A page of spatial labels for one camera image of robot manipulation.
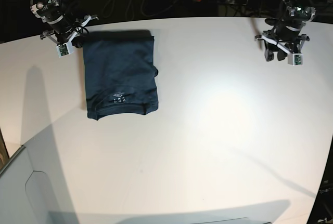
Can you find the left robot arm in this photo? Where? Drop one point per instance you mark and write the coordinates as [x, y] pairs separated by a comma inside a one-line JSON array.
[[294, 13]]

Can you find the grey table edge panel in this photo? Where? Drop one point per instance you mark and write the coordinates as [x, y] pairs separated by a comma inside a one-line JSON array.
[[34, 194]]

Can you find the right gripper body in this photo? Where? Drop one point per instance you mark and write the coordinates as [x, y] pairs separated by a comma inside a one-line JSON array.
[[64, 32]]

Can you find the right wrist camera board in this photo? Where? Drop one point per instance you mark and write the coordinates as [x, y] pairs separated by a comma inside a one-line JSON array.
[[64, 49]]

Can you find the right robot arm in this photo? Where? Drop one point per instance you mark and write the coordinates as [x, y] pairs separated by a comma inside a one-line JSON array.
[[51, 10]]

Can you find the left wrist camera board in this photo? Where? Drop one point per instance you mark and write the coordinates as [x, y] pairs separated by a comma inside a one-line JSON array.
[[295, 59]]

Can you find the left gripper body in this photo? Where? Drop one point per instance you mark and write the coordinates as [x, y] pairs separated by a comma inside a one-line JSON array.
[[286, 39]]

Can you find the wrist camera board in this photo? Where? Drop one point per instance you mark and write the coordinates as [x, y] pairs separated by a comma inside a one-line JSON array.
[[295, 59], [64, 49]]

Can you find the dark blue T-shirt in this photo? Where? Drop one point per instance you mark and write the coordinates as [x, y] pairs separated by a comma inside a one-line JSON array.
[[119, 73]]

